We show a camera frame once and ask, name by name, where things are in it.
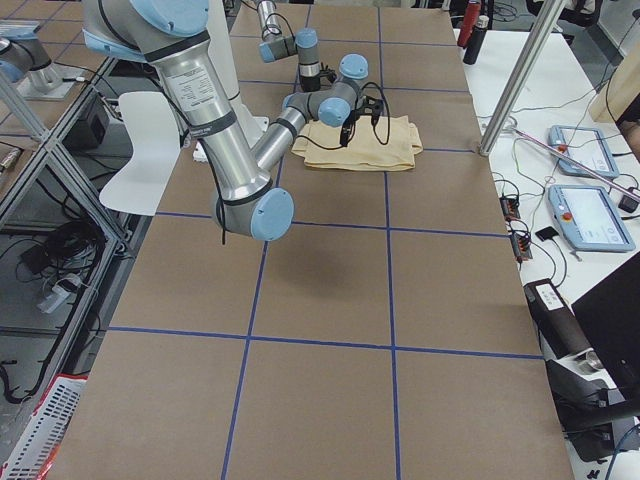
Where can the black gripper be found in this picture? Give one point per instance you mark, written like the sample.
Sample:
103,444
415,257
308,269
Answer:
346,131
310,83

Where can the beige long sleeve shirt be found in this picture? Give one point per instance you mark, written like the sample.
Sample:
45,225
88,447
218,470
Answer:
364,152

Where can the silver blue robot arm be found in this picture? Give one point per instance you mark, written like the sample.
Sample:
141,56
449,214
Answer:
172,37
280,42

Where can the black water bottle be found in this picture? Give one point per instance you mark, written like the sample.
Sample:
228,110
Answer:
476,40

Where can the white plastic chair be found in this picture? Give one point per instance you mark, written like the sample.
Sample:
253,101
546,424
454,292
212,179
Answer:
139,185

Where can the red water bottle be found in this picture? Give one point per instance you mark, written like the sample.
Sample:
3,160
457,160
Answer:
471,14

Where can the upper small circuit board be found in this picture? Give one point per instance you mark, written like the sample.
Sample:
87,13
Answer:
510,208

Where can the small circuit board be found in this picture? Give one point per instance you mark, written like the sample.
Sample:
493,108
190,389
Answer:
510,208
521,246

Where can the pink reaching stick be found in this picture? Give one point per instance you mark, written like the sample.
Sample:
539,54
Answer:
590,172

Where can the lower small circuit board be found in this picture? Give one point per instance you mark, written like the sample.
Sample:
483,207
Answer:
521,246

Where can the upper blue teach pendant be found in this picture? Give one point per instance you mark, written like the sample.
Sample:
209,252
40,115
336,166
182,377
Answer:
586,145

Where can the blue teach pendant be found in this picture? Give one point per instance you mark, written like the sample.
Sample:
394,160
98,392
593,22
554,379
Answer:
586,145
588,219

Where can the lower blue teach pendant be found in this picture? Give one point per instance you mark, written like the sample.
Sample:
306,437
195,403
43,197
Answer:
588,219

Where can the black monitor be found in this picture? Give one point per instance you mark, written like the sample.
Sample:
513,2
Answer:
608,315

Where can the black desk device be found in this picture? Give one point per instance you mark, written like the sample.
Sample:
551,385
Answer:
593,411

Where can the white red plastic basket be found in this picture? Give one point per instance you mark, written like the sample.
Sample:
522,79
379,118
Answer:
35,451

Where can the white pedestal column base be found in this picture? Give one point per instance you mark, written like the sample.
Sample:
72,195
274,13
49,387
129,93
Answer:
220,54

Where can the aluminium frame post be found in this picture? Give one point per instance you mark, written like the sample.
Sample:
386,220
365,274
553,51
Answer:
536,40

